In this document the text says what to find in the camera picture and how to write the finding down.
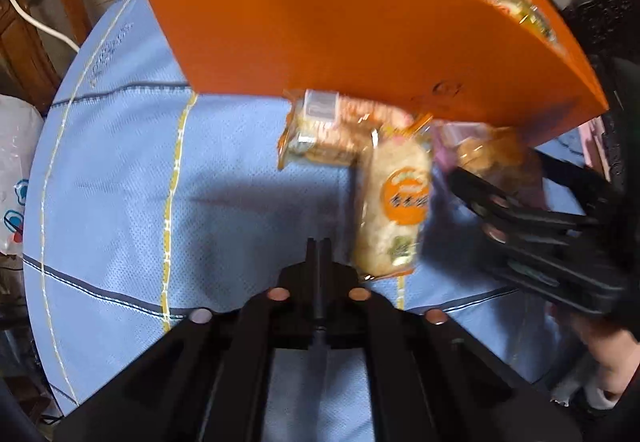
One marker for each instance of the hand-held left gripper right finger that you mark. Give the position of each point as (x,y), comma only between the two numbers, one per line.
(345,294)

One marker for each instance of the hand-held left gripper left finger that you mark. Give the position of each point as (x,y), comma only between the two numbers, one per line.
(295,292)

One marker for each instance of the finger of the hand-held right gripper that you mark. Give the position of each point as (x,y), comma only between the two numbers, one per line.
(575,179)
(480,189)

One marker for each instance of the pink snack packet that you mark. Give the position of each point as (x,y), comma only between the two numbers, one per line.
(480,147)

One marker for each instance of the yellow bread packet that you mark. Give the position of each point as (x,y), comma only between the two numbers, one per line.
(520,7)

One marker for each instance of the orange plastic bin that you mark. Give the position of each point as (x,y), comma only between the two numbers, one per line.
(350,32)

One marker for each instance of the person's right forearm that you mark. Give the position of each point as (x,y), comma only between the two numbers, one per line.
(600,399)

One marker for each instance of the person's right hand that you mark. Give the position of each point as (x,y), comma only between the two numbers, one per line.
(610,357)

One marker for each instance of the pink cloth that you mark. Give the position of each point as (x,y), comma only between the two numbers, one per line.
(595,142)

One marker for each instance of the rice cracker packet orange label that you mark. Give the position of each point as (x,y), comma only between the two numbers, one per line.
(395,202)

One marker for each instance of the square cracker packet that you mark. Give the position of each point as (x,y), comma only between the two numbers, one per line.
(330,137)

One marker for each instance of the dark carved wooden furniture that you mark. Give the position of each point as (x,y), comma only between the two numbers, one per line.
(620,22)

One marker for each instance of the white plastic bag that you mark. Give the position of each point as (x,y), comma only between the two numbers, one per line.
(17,157)

